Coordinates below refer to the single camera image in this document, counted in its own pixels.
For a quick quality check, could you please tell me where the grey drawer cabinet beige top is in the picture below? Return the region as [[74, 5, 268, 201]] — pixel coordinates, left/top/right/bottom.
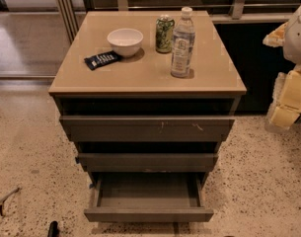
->
[[47, 10, 248, 196]]

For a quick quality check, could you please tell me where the grey middle drawer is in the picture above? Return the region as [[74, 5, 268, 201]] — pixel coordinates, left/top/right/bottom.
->
[[78, 153, 218, 173]]

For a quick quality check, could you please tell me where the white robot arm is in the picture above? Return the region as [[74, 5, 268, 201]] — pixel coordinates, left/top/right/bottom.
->
[[263, 5, 301, 130]]

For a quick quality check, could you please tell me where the grey bottom drawer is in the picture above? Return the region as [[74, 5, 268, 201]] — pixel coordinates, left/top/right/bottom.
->
[[84, 173, 213, 223]]

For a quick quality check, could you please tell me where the clear plastic water bottle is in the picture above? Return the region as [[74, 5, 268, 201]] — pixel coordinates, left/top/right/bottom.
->
[[171, 7, 195, 78]]

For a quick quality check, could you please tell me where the yellow-white gripper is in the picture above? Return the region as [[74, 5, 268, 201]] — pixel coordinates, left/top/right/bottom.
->
[[267, 65, 301, 129]]

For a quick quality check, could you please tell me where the grey top drawer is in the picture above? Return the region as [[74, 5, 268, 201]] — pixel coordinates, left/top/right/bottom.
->
[[59, 116, 234, 142]]

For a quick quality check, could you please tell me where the black cylinder object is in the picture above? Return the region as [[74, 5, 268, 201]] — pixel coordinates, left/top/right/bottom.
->
[[47, 221, 59, 237]]

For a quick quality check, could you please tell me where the grey metal rod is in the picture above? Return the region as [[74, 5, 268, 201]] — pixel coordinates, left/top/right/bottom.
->
[[0, 187, 20, 205]]

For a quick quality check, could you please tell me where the white ceramic bowl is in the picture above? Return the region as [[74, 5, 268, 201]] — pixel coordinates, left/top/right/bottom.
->
[[107, 28, 143, 57]]

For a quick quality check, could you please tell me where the grey drawer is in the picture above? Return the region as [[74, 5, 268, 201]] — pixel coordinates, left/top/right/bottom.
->
[[59, 116, 234, 142], [84, 173, 213, 223], [78, 153, 218, 173]]

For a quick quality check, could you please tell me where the dark blue snack packet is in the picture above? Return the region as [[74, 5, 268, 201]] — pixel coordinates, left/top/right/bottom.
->
[[84, 51, 121, 70]]

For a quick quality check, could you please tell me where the green drink can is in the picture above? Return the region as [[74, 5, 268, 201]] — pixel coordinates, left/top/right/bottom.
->
[[156, 15, 175, 53]]

